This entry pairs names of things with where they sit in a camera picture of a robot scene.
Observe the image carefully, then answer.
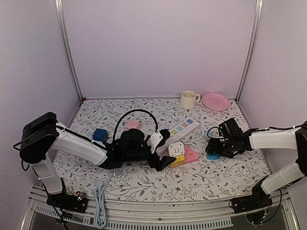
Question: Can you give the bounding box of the dark blue cube adapter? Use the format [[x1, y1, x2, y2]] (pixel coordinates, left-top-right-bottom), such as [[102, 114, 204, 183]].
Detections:
[[92, 128, 108, 142]]

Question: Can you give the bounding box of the cream ribbed mug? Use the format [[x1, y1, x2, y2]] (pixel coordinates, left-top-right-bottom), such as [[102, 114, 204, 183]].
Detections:
[[180, 91, 201, 109]]

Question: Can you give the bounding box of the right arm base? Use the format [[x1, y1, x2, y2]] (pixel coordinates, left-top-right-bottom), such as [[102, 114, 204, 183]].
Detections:
[[228, 189, 283, 226]]

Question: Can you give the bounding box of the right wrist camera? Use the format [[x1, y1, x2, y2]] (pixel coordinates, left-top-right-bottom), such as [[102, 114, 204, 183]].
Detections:
[[218, 123, 225, 137]]

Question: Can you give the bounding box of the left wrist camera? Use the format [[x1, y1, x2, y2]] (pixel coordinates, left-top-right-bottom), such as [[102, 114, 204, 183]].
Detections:
[[147, 131, 164, 154]]

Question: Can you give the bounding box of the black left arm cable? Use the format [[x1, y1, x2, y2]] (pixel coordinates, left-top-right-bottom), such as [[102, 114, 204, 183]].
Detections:
[[112, 109, 159, 144]]

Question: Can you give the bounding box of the pink triangular socket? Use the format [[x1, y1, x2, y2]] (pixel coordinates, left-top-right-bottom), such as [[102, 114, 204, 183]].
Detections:
[[184, 145, 199, 164]]

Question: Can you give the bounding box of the pink cube socket adapter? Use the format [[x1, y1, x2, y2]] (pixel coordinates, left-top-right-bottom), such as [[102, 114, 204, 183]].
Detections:
[[126, 121, 141, 131]]

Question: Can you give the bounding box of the aluminium frame post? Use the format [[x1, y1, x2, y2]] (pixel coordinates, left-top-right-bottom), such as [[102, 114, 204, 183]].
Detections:
[[54, 0, 83, 102], [235, 0, 263, 104]]

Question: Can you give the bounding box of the yellow square adapter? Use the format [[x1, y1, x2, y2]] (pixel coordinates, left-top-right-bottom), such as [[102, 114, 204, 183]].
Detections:
[[168, 155, 185, 168]]

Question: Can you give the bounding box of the grey cable with puck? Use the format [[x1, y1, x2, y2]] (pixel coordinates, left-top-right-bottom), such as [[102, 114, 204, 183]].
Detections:
[[93, 172, 113, 229]]

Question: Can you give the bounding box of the right aluminium frame post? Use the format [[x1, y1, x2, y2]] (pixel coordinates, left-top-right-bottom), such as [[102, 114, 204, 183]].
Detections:
[[235, 0, 263, 104]]

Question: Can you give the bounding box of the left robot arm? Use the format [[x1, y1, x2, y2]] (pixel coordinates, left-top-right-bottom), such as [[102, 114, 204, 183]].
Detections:
[[13, 112, 176, 208]]

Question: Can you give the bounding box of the left aluminium frame post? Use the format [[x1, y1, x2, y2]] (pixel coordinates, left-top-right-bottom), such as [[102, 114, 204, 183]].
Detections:
[[54, 0, 83, 102]]

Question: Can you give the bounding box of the white square adapter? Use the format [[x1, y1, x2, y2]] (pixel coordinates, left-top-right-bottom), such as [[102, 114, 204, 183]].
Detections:
[[168, 142, 185, 157]]

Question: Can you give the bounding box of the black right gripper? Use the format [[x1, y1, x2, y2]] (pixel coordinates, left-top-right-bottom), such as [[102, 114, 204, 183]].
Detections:
[[206, 138, 236, 159]]

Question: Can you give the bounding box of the cyan square adapter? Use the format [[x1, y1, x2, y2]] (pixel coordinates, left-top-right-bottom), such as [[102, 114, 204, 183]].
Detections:
[[206, 154, 220, 161]]

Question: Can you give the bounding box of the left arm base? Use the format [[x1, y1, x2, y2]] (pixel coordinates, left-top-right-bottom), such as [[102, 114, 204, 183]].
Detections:
[[46, 188, 89, 214]]

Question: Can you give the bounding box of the floral tablecloth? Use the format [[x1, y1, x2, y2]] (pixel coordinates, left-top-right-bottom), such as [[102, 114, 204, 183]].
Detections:
[[54, 99, 270, 202]]

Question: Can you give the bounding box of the white power strip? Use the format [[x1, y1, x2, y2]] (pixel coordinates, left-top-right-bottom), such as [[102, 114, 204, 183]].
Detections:
[[156, 118, 201, 154]]

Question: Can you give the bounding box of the pink plate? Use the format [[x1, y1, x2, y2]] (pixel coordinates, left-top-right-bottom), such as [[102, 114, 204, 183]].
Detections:
[[201, 92, 230, 112]]

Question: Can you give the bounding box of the light blue small plug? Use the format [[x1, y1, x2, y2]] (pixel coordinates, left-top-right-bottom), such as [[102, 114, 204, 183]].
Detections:
[[204, 131, 212, 138]]

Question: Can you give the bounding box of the front aluminium rail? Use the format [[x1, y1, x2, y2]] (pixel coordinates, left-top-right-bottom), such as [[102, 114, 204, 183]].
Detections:
[[19, 185, 302, 230]]

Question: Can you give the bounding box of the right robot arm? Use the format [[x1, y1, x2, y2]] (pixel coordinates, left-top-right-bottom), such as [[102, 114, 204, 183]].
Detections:
[[205, 118, 307, 209]]

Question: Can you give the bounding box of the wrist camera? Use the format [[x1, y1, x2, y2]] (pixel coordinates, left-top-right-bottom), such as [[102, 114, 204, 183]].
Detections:
[[218, 123, 225, 137], [147, 131, 164, 154]]

